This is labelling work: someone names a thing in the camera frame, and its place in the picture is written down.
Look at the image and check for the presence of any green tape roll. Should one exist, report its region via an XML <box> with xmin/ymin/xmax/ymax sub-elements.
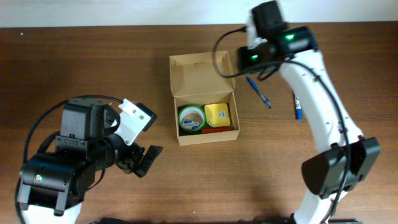
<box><xmin>178</xmin><ymin>106</ymin><xmax>206</xmax><ymax>133</ymax></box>

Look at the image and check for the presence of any blue white marker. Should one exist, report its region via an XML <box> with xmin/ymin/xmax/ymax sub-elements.
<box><xmin>294</xmin><ymin>93</ymin><xmax>303</xmax><ymax>121</ymax></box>

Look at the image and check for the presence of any small blue white box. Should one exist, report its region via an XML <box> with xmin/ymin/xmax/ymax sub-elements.
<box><xmin>182</xmin><ymin>119</ymin><xmax>200</xmax><ymax>130</ymax></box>

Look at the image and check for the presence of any yellow sticky note pad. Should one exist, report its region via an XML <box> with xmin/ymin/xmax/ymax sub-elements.
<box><xmin>204</xmin><ymin>103</ymin><xmax>231</xmax><ymax>128</ymax></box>

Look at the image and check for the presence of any blue ballpoint pen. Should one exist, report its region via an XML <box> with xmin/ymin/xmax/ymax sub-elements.
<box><xmin>246</xmin><ymin>77</ymin><xmax>272</xmax><ymax>109</ymax></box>

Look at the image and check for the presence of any brown cardboard box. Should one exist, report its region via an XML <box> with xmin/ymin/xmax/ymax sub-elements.
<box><xmin>169</xmin><ymin>52</ymin><xmax>240</xmax><ymax>146</ymax></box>

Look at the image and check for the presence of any red utility knife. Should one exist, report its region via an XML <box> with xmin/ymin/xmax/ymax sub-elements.
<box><xmin>201</xmin><ymin>126</ymin><xmax>234</xmax><ymax>134</ymax></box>

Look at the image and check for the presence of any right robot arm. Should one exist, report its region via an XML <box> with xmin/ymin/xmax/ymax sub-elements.
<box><xmin>238</xmin><ymin>1</ymin><xmax>381</xmax><ymax>223</ymax></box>

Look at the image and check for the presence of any right black cable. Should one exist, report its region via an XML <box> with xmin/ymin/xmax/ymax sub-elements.
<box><xmin>212</xmin><ymin>26</ymin><xmax>352</xmax><ymax>218</ymax></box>

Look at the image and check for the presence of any left black cable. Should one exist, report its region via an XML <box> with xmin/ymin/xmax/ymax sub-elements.
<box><xmin>14</xmin><ymin>94</ymin><xmax>124</xmax><ymax>224</ymax></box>

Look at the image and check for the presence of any black cable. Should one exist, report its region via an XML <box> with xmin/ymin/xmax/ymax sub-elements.
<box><xmin>212</xmin><ymin>26</ymin><xmax>352</xmax><ymax>218</ymax></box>
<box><xmin>14</xmin><ymin>94</ymin><xmax>124</xmax><ymax>224</ymax></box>

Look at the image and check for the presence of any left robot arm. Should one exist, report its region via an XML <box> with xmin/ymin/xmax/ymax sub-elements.
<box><xmin>15</xmin><ymin>95</ymin><xmax>163</xmax><ymax>223</ymax></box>

